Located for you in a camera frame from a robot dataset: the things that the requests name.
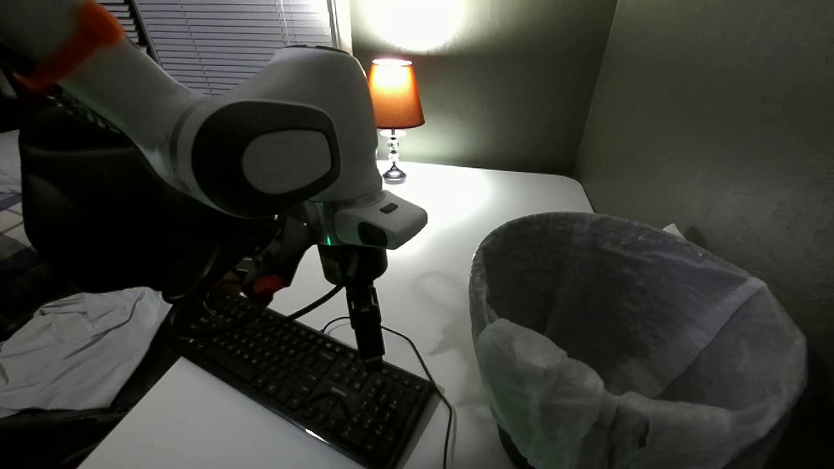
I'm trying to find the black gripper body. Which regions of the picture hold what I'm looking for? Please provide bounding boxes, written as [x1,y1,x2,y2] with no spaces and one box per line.
[314,246,390,290]

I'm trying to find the black computer keyboard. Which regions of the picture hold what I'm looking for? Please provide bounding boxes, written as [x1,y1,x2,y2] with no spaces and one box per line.
[172,292,438,469]

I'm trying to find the table lamp orange shade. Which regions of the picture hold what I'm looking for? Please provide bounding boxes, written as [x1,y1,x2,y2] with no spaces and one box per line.
[364,56,428,189]

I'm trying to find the black round waste bin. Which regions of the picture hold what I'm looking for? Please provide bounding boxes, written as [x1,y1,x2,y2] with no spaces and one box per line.
[494,424,536,469]

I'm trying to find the bin with white bag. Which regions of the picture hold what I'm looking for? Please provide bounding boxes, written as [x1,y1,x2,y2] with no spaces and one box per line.
[467,208,811,469]

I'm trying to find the white window blinds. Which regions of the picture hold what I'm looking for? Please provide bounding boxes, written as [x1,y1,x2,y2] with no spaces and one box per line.
[99,0,351,100]

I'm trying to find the black office chair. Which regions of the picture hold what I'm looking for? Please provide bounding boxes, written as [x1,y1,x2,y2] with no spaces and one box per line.
[0,94,219,469]

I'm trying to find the white crumpled cloth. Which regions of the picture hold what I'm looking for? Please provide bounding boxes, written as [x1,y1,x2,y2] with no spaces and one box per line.
[0,284,175,423]

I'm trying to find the thin black keyboard cable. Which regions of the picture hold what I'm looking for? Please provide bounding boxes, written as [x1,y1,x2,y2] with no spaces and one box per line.
[318,314,458,469]

